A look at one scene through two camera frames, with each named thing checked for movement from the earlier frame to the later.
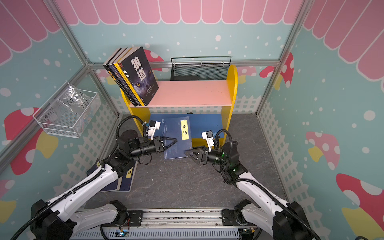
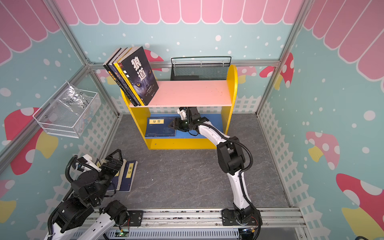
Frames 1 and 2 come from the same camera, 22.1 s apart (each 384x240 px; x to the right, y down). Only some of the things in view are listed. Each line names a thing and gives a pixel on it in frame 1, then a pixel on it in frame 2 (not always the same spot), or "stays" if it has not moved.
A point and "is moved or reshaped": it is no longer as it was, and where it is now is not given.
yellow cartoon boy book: x=116 y=64 stays
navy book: x=178 y=128 is moved or reshaped
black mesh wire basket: x=200 y=68 stays
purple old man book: x=115 y=72 stays
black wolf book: x=137 y=69 stays
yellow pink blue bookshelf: x=211 y=104 stays
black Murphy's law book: x=111 y=72 stays
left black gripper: x=159 y=142 to x=119 y=163
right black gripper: x=202 y=155 to x=179 y=124
